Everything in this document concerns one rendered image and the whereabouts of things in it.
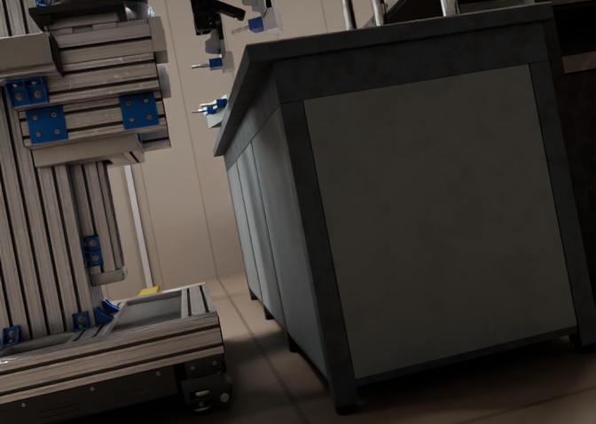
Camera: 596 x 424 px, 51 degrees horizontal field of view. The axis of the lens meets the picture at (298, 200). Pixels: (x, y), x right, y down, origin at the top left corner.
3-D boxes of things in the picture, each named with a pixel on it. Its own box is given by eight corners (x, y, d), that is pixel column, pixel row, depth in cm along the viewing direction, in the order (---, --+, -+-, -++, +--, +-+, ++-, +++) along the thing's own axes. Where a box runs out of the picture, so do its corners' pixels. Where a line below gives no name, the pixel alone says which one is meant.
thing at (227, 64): (192, 74, 193) (190, 57, 193) (192, 77, 198) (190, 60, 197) (235, 67, 195) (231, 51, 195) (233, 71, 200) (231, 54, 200)
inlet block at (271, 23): (230, 40, 162) (226, 19, 162) (238, 43, 167) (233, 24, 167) (277, 27, 158) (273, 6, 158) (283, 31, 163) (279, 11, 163)
